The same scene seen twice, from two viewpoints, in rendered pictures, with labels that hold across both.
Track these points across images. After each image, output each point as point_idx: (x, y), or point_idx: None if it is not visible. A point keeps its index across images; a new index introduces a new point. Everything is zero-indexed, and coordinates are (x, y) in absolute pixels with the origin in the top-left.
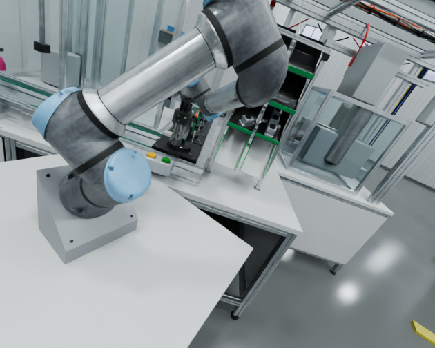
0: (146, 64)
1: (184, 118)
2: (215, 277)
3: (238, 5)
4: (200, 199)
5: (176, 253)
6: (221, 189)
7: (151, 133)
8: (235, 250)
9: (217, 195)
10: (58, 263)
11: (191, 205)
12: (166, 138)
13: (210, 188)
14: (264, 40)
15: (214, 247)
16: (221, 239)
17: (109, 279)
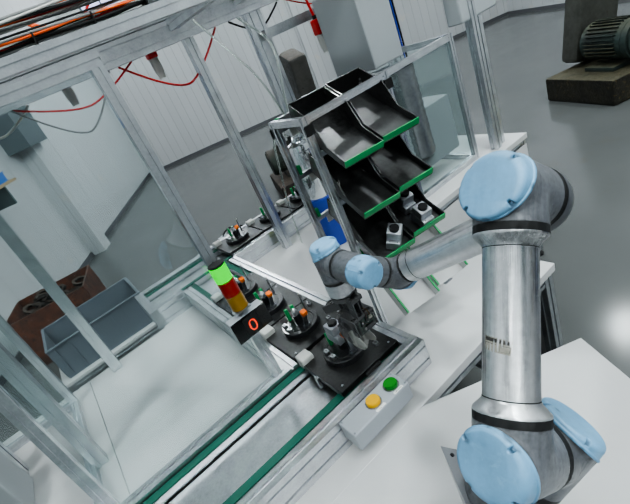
0: (521, 324)
1: (369, 318)
2: None
3: (538, 192)
4: (460, 368)
5: None
6: (442, 329)
7: (287, 384)
8: (583, 362)
9: (456, 340)
10: None
11: (477, 385)
12: (317, 364)
13: (436, 345)
14: (561, 189)
15: (575, 386)
16: (559, 370)
17: None
